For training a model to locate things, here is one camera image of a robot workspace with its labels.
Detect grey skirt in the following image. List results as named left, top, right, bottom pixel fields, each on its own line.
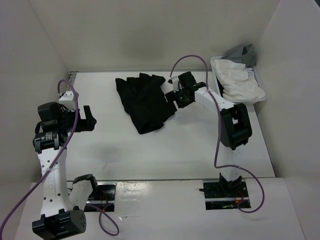
left=222, top=44, right=257, bottom=68

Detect white skirt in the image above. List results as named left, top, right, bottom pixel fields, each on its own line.
left=210, top=59, right=266, bottom=103

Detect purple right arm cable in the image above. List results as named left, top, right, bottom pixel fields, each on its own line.
left=169, top=54, right=265, bottom=214

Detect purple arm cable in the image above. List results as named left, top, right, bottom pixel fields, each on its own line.
left=0, top=79, right=120, bottom=236
left=169, top=54, right=265, bottom=214

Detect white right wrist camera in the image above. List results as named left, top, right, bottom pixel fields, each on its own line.
left=168, top=76, right=180, bottom=92

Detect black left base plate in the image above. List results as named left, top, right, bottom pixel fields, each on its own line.
left=67, top=181, right=117, bottom=213

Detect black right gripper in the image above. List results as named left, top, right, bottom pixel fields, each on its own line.
left=165, top=86, right=193, bottom=113

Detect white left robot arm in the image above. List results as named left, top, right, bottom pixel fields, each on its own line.
left=32, top=102, right=100, bottom=240

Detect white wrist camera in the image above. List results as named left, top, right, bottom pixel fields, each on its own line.
left=58, top=90, right=79, bottom=112
left=168, top=76, right=180, bottom=92

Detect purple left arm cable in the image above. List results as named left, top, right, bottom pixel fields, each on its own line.
left=0, top=79, right=120, bottom=236

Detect white perforated plastic basket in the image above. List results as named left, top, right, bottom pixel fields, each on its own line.
left=210, top=55, right=267, bottom=106

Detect black pleated skirt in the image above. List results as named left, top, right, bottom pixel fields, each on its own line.
left=115, top=73, right=175, bottom=135

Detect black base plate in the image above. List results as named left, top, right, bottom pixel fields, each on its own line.
left=67, top=181, right=117, bottom=213
left=199, top=180, right=251, bottom=210

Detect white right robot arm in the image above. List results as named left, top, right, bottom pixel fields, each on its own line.
left=165, top=71, right=253, bottom=197

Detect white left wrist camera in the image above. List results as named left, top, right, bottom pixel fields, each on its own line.
left=58, top=90, right=79, bottom=112

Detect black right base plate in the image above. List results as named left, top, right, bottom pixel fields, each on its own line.
left=199, top=180, right=251, bottom=210

